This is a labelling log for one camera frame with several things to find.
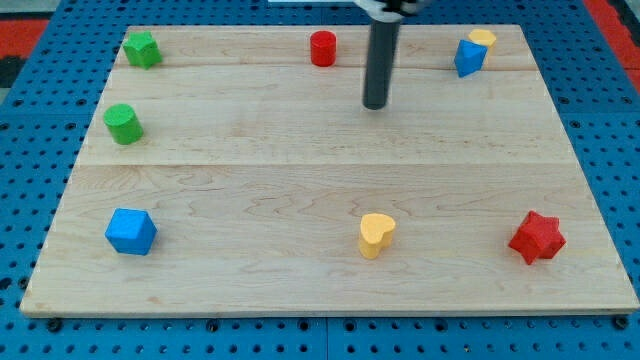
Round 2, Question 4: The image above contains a yellow heart block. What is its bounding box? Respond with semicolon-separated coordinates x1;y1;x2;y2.
358;213;396;259

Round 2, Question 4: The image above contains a light wooden board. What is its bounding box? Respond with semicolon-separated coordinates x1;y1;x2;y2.
21;25;639;318

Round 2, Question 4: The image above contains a red cylinder block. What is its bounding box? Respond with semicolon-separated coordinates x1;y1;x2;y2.
310;30;337;67

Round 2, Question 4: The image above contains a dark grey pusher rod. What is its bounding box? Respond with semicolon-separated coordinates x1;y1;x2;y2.
362;20;401;110

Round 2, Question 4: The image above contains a blue triangle block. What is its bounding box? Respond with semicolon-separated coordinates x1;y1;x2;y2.
454;39;488;78

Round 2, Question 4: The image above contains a blue cube block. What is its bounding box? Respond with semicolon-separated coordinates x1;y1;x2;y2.
104;208;157;256

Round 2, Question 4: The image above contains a green cylinder block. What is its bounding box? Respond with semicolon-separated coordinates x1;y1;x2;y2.
103;104;144;145

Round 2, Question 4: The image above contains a yellow pentagon block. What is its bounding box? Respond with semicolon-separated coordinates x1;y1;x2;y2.
468;29;497;53

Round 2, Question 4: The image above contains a green star block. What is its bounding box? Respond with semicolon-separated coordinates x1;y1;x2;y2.
123;31;163;69

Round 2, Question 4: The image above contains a red star block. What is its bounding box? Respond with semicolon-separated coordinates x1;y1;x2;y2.
508;210;566;265

